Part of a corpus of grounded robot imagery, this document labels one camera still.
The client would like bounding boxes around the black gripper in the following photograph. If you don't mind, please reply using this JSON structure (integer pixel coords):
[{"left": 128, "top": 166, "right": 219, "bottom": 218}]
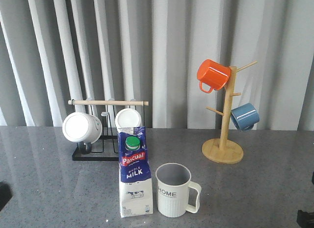
[
  {"left": 296, "top": 210, "right": 314, "bottom": 228},
  {"left": 0, "top": 181, "right": 12, "bottom": 211}
]

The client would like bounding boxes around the blue white milk carton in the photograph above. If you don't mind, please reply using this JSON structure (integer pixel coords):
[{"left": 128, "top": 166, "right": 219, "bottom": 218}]
[{"left": 118, "top": 127, "right": 153, "bottom": 218}]

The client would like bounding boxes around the white HOME mug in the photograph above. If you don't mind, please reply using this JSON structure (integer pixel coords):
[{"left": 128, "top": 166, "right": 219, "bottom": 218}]
[{"left": 156, "top": 162, "right": 202, "bottom": 218}]

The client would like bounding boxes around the white smooth mug on rack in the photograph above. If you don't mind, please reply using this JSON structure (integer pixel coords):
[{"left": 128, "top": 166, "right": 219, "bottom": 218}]
[{"left": 62, "top": 112, "right": 103, "bottom": 144}]

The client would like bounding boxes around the wooden mug tree stand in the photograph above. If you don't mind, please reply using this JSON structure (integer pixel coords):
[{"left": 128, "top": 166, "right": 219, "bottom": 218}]
[{"left": 202, "top": 61, "right": 257, "bottom": 164}]

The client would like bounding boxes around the blue mug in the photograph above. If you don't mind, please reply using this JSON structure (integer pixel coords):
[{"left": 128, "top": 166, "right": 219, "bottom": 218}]
[{"left": 231, "top": 103, "right": 260, "bottom": 131}]

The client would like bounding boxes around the white ribbed mug on rack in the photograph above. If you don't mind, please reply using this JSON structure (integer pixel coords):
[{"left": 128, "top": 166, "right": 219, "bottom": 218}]
[{"left": 115, "top": 108, "right": 142, "bottom": 128}]

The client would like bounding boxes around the grey white curtain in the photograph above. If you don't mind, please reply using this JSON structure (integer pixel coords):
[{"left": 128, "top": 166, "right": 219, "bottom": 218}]
[{"left": 0, "top": 0, "right": 314, "bottom": 130}]

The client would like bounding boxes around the orange mug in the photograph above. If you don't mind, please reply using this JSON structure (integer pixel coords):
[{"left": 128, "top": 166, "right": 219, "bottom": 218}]
[{"left": 197, "top": 59, "right": 231, "bottom": 93}]

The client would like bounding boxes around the black wire mug rack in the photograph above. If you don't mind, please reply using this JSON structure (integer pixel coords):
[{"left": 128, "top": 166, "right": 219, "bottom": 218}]
[{"left": 68, "top": 99, "right": 149, "bottom": 161}]

